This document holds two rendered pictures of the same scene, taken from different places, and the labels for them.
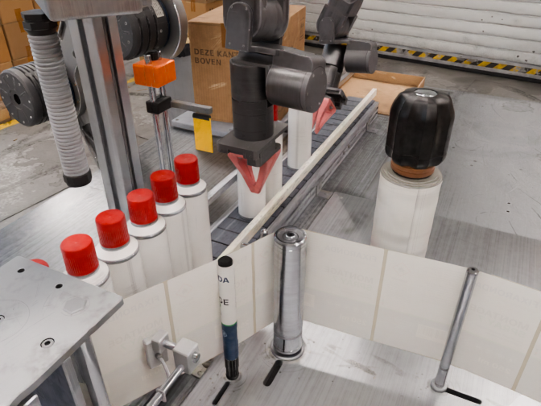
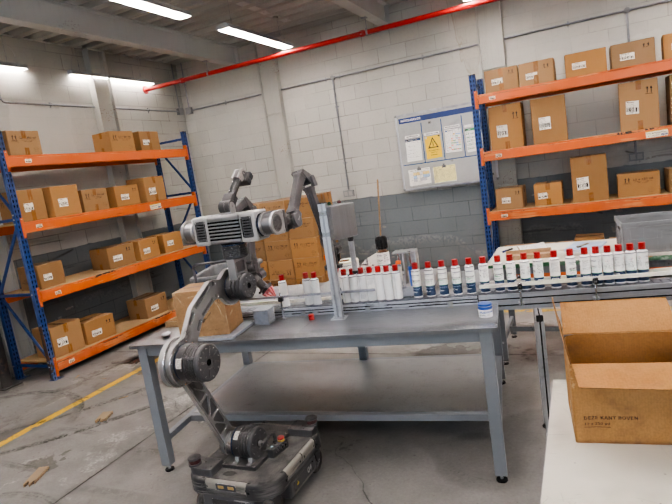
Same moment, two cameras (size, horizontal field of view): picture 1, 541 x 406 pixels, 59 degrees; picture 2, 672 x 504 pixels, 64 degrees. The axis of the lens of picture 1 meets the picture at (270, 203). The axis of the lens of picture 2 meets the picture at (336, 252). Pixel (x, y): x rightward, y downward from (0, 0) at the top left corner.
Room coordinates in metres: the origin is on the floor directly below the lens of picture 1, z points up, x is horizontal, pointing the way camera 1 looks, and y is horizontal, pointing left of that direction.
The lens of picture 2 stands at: (1.05, 3.25, 1.67)
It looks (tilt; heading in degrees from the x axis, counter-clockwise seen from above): 9 degrees down; 262
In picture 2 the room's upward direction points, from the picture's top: 9 degrees counter-clockwise
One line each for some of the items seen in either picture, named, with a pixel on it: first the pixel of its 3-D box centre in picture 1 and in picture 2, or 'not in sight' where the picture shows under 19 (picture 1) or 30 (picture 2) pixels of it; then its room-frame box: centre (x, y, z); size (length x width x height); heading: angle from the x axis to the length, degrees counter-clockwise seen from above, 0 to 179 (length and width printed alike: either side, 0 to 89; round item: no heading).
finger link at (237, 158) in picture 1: (258, 162); not in sight; (0.64, 0.02, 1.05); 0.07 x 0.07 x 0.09; 64
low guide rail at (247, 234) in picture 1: (304, 169); (295, 300); (0.89, -0.07, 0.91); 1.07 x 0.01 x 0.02; 154
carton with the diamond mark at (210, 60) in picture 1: (251, 61); (208, 307); (1.40, 0.06, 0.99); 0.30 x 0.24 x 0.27; 162
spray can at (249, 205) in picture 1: (250, 165); (315, 288); (0.76, 0.04, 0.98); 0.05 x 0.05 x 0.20
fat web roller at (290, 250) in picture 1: (288, 296); not in sight; (0.43, -0.02, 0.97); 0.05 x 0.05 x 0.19
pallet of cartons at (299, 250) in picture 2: not in sight; (291, 250); (0.64, -3.98, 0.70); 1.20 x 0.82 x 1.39; 153
